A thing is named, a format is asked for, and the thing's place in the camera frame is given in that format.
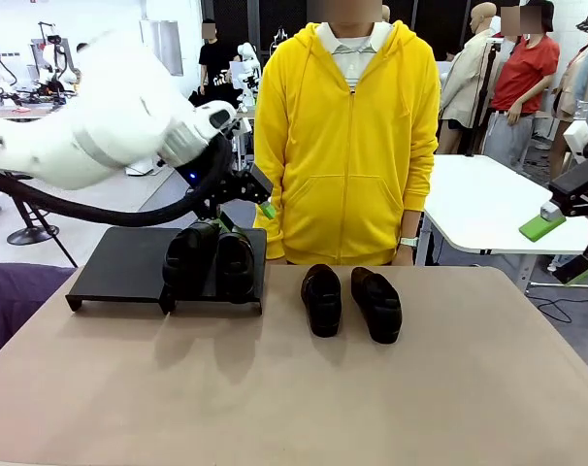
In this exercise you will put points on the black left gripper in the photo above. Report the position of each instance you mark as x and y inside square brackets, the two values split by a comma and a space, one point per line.
[233, 191]

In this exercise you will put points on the black pointed leather shoe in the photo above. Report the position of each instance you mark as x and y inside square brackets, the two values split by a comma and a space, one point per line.
[236, 267]
[187, 257]

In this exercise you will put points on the black leather loafer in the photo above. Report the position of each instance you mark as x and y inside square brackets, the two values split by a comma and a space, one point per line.
[321, 301]
[379, 306]

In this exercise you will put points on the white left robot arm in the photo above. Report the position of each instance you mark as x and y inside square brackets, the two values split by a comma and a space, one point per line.
[105, 121]

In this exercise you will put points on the person's left forearm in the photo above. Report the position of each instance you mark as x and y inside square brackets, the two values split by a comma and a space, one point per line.
[410, 223]

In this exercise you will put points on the black metal shoe stand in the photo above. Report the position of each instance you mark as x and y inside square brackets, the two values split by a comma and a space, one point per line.
[119, 262]

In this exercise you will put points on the person's left hand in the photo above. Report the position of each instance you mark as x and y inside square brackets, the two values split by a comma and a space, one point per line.
[405, 256]

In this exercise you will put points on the white side table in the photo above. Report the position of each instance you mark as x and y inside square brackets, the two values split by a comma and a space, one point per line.
[478, 204]

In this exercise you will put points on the person in yellow hoodie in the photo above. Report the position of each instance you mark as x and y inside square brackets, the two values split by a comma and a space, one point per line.
[342, 121]

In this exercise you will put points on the person in black shirt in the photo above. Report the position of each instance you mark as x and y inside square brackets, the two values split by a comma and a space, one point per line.
[214, 58]

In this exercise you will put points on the white humanoid robot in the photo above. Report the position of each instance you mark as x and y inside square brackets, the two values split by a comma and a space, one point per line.
[248, 53]

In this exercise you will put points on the figure in red shirt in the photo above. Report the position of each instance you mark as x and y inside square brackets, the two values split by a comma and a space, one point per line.
[522, 73]

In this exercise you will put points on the black tripod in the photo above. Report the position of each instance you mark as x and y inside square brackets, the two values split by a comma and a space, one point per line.
[56, 240]
[485, 87]

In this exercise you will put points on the white wristwatch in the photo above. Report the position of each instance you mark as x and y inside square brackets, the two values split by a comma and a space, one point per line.
[408, 242]

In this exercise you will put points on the mannequin in beige coat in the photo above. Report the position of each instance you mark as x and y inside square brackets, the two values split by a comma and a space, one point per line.
[464, 82]

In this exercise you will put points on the black round stool base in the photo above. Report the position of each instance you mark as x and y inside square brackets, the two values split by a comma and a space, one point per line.
[32, 237]

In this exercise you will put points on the purple quilted fabric cover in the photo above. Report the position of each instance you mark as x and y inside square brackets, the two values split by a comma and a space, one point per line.
[17, 306]

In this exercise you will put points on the red and white robot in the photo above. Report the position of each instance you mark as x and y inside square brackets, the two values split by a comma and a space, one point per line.
[49, 48]

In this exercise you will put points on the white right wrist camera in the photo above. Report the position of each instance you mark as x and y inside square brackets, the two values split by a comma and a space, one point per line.
[576, 138]

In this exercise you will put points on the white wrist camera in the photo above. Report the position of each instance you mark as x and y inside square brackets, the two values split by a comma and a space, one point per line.
[218, 116]
[576, 138]

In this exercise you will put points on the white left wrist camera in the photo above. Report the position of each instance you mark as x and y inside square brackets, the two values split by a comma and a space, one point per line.
[218, 116]

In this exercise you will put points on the grey wall cabinet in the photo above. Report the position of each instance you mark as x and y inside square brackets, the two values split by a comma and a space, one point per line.
[170, 43]

